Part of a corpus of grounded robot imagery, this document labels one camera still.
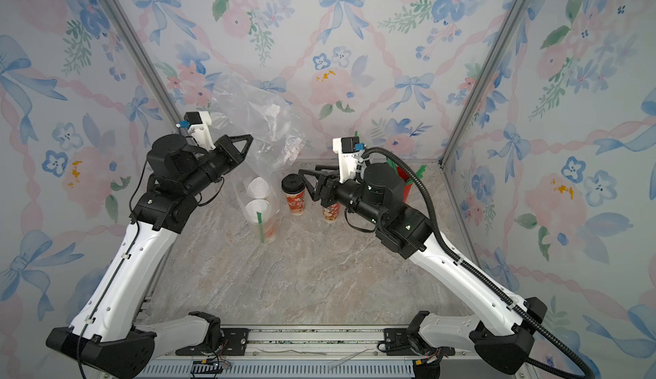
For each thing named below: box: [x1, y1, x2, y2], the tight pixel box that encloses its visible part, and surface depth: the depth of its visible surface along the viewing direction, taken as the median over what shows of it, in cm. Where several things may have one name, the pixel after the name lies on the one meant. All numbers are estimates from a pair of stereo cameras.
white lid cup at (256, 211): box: [244, 198, 273, 243], surface depth 85 cm
